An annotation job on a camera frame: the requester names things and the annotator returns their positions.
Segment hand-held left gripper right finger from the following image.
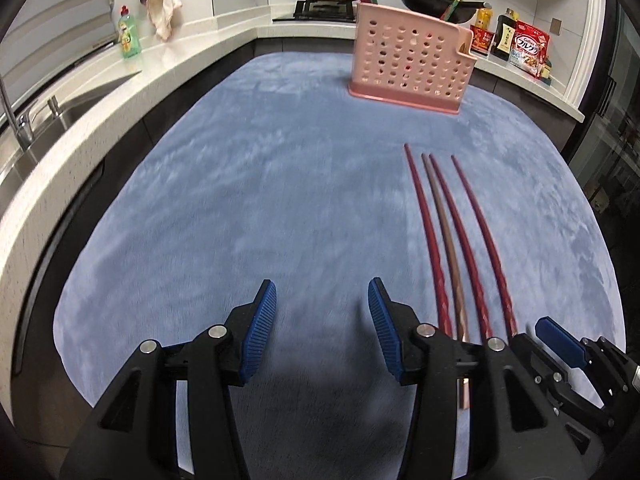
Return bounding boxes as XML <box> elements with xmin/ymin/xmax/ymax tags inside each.
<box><xmin>367</xmin><ymin>277</ymin><xmax>598</xmax><ymax>480</ymax></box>

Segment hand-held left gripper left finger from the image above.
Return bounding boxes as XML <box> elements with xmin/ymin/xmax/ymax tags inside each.
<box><xmin>60</xmin><ymin>279</ymin><xmax>278</xmax><ymax>480</ymax></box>

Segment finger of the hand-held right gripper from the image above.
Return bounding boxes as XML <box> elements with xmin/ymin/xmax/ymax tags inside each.
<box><xmin>510</xmin><ymin>332</ymin><xmax>571</xmax><ymax>403</ymax></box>
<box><xmin>534</xmin><ymin>316</ymin><xmax>601</xmax><ymax>368</ymax></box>

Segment dark red chopstick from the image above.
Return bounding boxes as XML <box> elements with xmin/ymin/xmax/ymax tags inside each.
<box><xmin>403</xmin><ymin>143</ymin><xmax>453</xmax><ymax>336</ymax></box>
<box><xmin>428</xmin><ymin>154</ymin><xmax>493</xmax><ymax>341</ymax></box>
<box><xmin>450</xmin><ymin>154</ymin><xmax>520</xmax><ymax>338</ymax></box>

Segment brown chopstick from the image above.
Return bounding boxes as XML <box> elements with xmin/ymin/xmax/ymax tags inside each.
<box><xmin>421</xmin><ymin>153</ymin><xmax>473</xmax><ymax>411</ymax></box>

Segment pink perforated utensil holder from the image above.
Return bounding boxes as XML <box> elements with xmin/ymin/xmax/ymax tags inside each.
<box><xmin>347</xmin><ymin>2</ymin><xmax>477</xmax><ymax>116</ymax></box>

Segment blue plush mat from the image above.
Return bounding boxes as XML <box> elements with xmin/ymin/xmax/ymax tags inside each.
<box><xmin>52</xmin><ymin>52</ymin><xmax>628</xmax><ymax>480</ymax></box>

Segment glass sliding door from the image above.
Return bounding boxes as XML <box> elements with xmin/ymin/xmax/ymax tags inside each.
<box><xmin>565</xmin><ymin>0</ymin><xmax>640</xmax><ymax>361</ymax></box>

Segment steel sink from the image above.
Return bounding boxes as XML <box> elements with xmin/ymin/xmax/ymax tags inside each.
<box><xmin>0</xmin><ymin>70</ymin><xmax>143</xmax><ymax>171</ymax></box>

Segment white kitchen counter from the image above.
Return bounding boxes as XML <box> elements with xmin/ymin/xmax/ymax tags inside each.
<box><xmin>0</xmin><ymin>2</ymin><xmax>586</xmax><ymax>411</ymax></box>

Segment red cereal bag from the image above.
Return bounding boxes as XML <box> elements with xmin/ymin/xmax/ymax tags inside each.
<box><xmin>509</xmin><ymin>20</ymin><xmax>551</xmax><ymax>78</ymax></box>

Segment dark soy sauce bottle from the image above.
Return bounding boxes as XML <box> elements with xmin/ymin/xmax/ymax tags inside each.
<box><xmin>490</xmin><ymin>8</ymin><xmax>518</xmax><ymax>61</ymax></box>

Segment chrome faucet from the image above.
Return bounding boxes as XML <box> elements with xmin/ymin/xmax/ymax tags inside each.
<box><xmin>0</xmin><ymin>77</ymin><xmax>36</xmax><ymax>153</ymax></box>

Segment green dish soap bottle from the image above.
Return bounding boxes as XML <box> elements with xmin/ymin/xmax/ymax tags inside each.
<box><xmin>116</xmin><ymin>5</ymin><xmax>142</xmax><ymax>58</ymax></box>

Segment black wok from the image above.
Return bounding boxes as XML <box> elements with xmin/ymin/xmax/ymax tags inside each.
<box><xmin>397</xmin><ymin>0</ymin><xmax>493</xmax><ymax>25</ymax></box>

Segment black gas stove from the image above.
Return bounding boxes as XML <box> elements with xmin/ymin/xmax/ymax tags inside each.
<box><xmin>272</xmin><ymin>0</ymin><xmax>361</xmax><ymax>25</ymax></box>

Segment white hanging towel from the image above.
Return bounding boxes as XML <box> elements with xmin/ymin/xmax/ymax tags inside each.
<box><xmin>145</xmin><ymin>0</ymin><xmax>183</xmax><ymax>42</ymax></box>

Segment white window blinds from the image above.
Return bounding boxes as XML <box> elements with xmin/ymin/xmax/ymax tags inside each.
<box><xmin>0</xmin><ymin>0</ymin><xmax>116</xmax><ymax>111</ymax></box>

